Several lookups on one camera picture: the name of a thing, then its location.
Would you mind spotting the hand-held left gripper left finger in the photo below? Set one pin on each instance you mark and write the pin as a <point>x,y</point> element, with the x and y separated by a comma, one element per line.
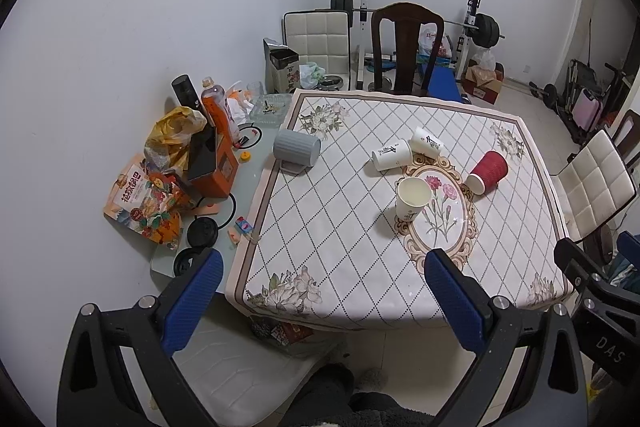
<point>192,302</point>

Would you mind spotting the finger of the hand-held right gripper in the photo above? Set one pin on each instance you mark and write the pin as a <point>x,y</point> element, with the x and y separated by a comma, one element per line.
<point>575,257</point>
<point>629,247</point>

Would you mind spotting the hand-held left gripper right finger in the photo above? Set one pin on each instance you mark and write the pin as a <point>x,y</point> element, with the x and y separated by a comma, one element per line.
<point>455,302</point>

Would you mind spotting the red paper cup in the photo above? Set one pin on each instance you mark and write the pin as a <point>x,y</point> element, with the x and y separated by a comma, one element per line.
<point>487,172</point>

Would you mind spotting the white paper cup black print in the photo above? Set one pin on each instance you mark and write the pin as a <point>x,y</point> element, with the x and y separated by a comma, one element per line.
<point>428,142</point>
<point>391,155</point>

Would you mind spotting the grey ribbed mug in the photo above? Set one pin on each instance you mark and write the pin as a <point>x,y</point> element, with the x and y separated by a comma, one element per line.
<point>297,148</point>

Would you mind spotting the cream paper cup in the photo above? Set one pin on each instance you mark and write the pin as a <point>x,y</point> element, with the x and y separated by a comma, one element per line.
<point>411,202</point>

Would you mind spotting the black round lid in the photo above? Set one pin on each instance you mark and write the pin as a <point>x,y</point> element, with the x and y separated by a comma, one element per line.
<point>184,263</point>
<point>201,232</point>

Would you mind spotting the white padded chair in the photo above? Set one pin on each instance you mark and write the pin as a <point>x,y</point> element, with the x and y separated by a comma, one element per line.
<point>316,39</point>
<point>597,179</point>

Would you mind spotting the small peach object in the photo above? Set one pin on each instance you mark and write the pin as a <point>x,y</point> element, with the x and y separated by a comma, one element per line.
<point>233,236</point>

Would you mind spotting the white seat cushion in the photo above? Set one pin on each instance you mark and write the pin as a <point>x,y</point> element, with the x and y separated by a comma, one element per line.
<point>240,367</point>

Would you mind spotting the small blue packet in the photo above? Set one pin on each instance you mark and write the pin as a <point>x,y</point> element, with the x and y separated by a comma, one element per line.
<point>245,225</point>

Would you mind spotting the colourful snack bag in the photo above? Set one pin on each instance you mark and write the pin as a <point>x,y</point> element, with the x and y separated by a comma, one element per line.
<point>142,202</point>

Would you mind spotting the grey fluffy slipper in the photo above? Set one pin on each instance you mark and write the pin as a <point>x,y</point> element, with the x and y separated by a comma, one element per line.
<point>372,378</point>

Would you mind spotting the dark wooden chair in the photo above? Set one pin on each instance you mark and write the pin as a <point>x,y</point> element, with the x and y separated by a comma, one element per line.
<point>629,127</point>
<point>402,52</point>

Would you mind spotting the orange box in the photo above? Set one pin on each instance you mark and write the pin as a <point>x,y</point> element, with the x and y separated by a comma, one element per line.
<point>220,174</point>

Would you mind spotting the pink suitcase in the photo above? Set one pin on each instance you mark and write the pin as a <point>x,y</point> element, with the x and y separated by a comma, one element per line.
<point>589,111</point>

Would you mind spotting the floral diamond pattern tablecloth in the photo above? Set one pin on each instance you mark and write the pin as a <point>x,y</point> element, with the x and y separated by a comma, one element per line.
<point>340,217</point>

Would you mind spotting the person's leg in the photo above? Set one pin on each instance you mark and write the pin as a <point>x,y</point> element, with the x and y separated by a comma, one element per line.
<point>350,404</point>

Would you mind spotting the black dumbbell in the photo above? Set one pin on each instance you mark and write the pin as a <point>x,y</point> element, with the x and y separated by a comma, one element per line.
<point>547,94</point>

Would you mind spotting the yellow plastic bag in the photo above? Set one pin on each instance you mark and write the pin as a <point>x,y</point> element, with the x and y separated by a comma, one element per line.
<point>172,132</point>

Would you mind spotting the black folded cart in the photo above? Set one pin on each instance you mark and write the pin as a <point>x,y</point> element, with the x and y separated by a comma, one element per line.
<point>582,82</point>

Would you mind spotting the cardboard box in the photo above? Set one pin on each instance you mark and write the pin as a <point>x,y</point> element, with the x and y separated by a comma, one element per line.
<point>482,87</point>

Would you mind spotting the orange drink bottle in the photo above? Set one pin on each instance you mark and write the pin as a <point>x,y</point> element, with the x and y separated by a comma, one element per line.
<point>216,109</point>

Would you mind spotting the white orange plastic bag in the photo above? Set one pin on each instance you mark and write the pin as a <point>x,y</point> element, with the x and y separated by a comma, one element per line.
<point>239,103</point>

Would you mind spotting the glass ashtray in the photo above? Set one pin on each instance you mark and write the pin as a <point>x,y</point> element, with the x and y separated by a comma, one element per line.
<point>269,111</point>

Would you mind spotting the black cylinder flask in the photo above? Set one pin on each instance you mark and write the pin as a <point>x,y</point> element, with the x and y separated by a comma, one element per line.
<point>186,91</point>

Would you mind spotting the blue weight bench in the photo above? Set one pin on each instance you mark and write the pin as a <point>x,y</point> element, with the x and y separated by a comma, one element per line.
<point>444,84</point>

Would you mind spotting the clear plastic bag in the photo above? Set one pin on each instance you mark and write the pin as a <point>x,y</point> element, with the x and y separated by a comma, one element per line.
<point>484,58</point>

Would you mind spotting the clear drinking glass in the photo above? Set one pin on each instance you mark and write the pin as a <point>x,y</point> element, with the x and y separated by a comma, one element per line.
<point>255,89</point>

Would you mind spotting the barbell with black plates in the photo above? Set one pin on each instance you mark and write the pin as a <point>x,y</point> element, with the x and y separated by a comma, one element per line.
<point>486,31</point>

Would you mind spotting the metal bowl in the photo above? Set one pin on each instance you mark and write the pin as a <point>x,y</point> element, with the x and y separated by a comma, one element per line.
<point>335,82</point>

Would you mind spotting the green white plastic bag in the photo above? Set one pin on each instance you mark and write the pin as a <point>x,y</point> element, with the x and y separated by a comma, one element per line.
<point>311,74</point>

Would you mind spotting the white plastic bag red print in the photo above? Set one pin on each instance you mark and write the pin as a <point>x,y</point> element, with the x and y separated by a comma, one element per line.
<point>432,38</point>

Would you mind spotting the white barbell rack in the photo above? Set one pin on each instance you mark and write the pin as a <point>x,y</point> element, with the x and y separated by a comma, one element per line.
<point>361,32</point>

